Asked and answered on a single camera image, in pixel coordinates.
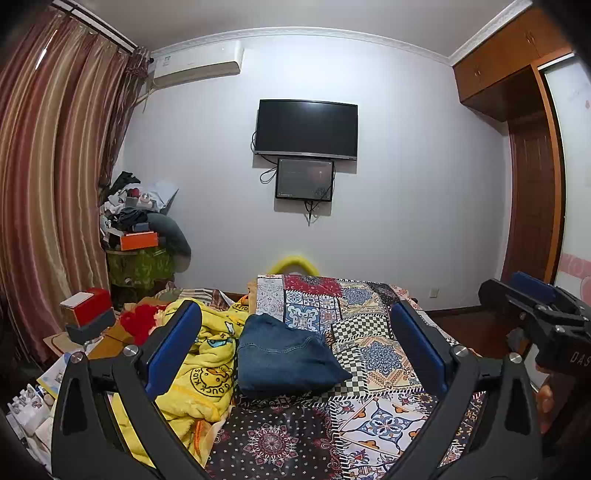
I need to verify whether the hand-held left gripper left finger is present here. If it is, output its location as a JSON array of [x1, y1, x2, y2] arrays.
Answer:
[[50, 299, 218, 480]]

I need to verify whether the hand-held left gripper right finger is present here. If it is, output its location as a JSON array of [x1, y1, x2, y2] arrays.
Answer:
[[379, 300, 544, 480]]

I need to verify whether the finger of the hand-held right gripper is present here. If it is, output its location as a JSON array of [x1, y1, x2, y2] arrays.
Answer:
[[510, 271, 558, 302], [477, 278, 548, 326]]

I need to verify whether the blue denim jacket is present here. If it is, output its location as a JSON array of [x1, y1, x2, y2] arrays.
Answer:
[[235, 313, 354, 401]]

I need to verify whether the pile of clothes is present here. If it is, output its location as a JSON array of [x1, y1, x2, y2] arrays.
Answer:
[[98, 171, 180, 250]]

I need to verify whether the person's right hand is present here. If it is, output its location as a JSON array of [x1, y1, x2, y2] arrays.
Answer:
[[536, 371, 578, 437]]

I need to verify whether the red plush toy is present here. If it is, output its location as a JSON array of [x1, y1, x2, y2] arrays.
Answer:
[[119, 304, 163, 347]]

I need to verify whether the yellow duck print blanket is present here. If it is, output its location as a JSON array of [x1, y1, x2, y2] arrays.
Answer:
[[111, 295, 259, 469]]

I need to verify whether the striped pillow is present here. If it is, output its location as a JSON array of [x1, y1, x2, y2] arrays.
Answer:
[[154, 285, 234, 312]]

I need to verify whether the patchwork printed bedspread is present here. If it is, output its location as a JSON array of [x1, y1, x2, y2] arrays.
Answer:
[[203, 273, 490, 480]]

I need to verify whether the brown cardboard sheet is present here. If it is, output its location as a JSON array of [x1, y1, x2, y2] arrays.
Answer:
[[43, 298, 160, 365]]

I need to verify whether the grey box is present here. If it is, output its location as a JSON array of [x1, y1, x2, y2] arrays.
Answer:
[[65, 310, 116, 344]]

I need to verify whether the red and white box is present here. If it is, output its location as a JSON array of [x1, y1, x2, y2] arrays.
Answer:
[[59, 287, 114, 328]]

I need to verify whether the white wardrobe door pink print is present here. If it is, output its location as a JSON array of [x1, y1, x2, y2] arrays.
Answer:
[[539, 52, 591, 319]]

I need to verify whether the grey pillow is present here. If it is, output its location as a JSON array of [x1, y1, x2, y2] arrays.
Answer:
[[145, 212, 192, 268]]

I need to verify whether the orange box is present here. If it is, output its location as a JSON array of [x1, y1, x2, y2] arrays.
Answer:
[[117, 231, 160, 252]]

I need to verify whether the light blue booklet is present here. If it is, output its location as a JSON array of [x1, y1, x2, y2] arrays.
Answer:
[[36, 354, 71, 400]]

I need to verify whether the clear box of white items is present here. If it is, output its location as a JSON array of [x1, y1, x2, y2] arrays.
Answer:
[[6, 382, 58, 439]]

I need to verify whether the striped brown curtain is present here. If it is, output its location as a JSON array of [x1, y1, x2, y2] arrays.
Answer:
[[0, 4, 151, 370]]

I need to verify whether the brown wooden overhead cabinet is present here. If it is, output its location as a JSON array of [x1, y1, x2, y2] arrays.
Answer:
[[451, 4, 580, 124]]

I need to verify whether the white air conditioner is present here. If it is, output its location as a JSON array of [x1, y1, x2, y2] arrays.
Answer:
[[148, 41, 245, 90]]

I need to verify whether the yellow ring cushion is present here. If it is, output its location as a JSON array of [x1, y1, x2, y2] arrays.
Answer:
[[268, 255, 320, 278]]

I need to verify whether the small black wall monitor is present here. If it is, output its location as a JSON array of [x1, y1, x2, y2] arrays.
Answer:
[[275, 157, 335, 202]]

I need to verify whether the black wall television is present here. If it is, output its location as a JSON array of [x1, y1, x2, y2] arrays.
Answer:
[[254, 98, 359, 162]]

